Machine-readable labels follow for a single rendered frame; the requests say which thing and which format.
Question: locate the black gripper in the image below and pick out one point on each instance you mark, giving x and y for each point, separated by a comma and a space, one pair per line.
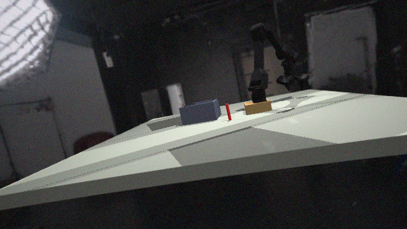
301, 79

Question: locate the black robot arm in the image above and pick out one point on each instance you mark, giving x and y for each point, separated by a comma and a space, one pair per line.
259, 77

